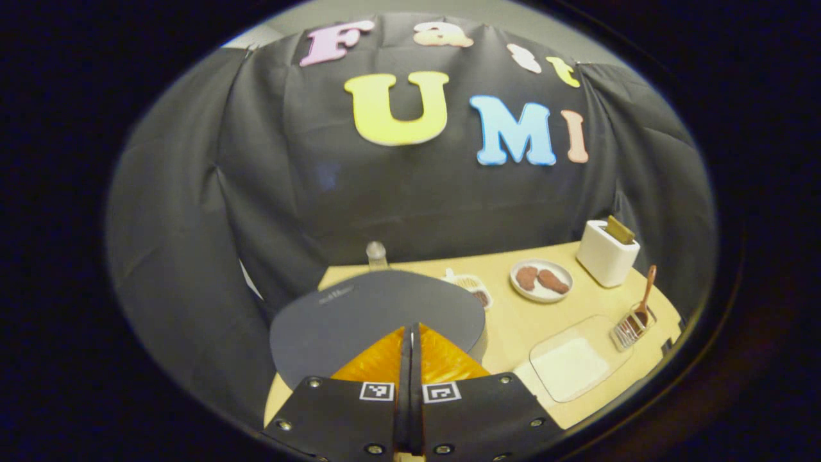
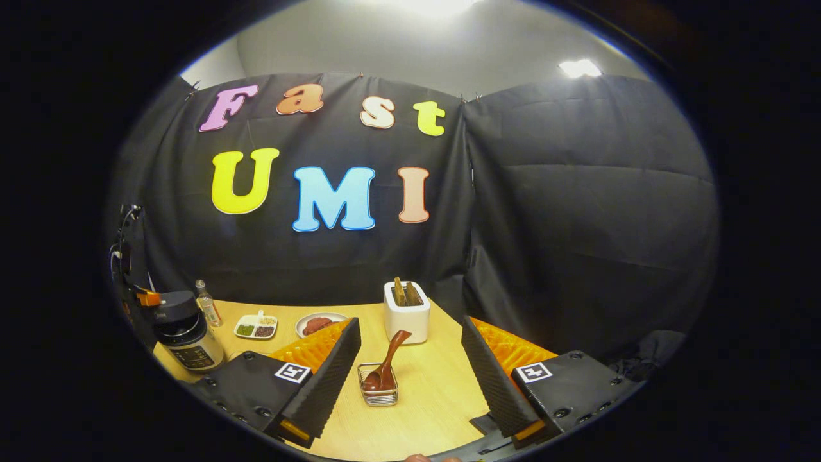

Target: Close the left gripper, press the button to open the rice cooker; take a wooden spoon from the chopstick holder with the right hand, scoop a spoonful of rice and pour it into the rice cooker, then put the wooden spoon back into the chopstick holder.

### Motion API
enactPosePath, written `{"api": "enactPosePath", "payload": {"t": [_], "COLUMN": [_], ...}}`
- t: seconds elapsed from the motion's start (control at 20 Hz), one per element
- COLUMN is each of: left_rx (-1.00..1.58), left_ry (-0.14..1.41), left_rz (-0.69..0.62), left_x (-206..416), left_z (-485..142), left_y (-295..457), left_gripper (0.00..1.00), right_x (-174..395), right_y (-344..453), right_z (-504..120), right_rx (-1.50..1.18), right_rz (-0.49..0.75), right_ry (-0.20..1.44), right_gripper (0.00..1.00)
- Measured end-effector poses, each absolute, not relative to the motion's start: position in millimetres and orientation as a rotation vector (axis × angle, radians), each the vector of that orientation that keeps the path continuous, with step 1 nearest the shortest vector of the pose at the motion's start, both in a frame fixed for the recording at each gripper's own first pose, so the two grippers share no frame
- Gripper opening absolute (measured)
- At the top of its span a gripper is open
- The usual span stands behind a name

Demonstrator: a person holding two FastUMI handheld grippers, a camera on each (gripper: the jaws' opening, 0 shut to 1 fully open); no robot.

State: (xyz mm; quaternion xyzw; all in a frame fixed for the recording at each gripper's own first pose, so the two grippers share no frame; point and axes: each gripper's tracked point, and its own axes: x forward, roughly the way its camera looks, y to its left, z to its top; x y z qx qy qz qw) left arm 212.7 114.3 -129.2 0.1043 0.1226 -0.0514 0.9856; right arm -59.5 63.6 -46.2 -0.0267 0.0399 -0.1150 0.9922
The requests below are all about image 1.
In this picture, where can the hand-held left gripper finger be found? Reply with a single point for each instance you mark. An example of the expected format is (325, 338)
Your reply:
(404, 410)
(417, 410)

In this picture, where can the dark grey rice cooker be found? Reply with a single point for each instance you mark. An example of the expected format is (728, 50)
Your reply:
(359, 308)

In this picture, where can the white rice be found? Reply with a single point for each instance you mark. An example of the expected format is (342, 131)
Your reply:
(571, 369)

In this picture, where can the white divided bean dish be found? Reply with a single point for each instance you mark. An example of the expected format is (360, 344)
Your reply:
(471, 282)

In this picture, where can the small clear glass bottle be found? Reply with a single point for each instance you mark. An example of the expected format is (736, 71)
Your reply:
(377, 255)

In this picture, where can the round white plate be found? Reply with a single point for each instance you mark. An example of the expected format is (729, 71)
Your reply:
(540, 297)

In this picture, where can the brown meat piece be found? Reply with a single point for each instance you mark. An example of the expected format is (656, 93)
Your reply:
(553, 281)
(526, 278)

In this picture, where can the clear plastic tray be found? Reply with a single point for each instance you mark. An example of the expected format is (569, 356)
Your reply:
(596, 327)

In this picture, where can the white toaster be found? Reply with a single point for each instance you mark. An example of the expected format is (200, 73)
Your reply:
(603, 260)

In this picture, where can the toast slice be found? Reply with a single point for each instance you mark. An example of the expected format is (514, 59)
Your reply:
(620, 231)

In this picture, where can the black backdrop cloth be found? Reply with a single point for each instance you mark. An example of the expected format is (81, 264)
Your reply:
(192, 224)

